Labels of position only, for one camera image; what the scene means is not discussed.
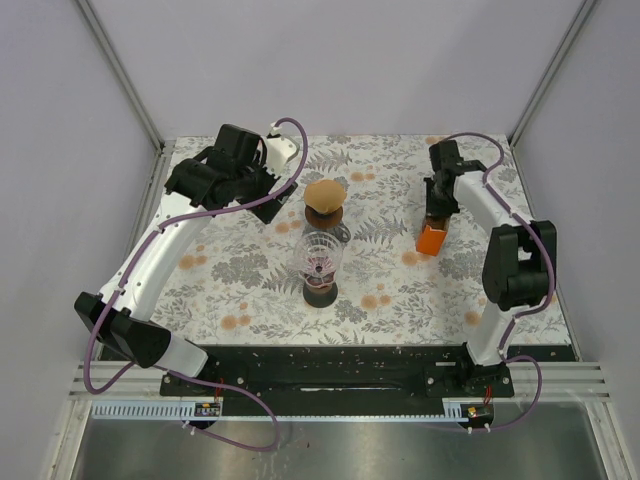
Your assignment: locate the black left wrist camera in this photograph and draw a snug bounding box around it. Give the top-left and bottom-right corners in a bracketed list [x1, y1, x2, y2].
[213, 124, 261, 165]

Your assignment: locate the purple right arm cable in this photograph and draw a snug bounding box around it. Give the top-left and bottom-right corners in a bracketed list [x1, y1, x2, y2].
[429, 131, 557, 434]

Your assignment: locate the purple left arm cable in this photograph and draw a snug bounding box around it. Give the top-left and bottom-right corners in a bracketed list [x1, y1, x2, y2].
[84, 117, 307, 451]

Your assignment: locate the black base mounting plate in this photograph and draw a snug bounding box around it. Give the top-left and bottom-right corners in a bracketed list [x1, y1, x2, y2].
[97, 343, 581, 419]

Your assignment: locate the brown paper coffee filter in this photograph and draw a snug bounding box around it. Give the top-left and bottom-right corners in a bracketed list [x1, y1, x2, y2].
[304, 179, 347, 215]

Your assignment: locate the orange coffee filter box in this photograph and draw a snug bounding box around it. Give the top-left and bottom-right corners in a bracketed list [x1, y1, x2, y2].
[416, 216, 450, 256]

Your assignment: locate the white slotted cable duct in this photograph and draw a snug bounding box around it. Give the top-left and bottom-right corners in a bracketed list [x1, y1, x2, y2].
[90, 399, 469, 423]

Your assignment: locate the clear glass carafe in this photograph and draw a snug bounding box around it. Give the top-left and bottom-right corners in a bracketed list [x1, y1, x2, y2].
[304, 223, 351, 245]

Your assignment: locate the round wooden dripper holder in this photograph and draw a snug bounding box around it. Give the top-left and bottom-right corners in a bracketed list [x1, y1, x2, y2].
[305, 206, 343, 230]

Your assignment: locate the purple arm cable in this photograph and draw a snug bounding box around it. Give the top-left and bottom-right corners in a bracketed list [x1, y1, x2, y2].
[429, 131, 557, 434]
[84, 117, 307, 451]

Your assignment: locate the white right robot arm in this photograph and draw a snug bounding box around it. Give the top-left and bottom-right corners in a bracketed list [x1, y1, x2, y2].
[416, 158, 557, 396]

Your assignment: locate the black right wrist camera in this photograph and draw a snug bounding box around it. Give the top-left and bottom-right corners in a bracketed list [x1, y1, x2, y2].
[429, 140, 463, 173]

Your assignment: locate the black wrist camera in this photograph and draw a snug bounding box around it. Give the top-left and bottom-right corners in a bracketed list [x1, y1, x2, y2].
[213, 124, 261, 165]
[429, 140, 463, 173]

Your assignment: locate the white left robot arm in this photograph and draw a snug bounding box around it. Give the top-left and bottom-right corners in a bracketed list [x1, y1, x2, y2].
[74, 158, 297, 395]

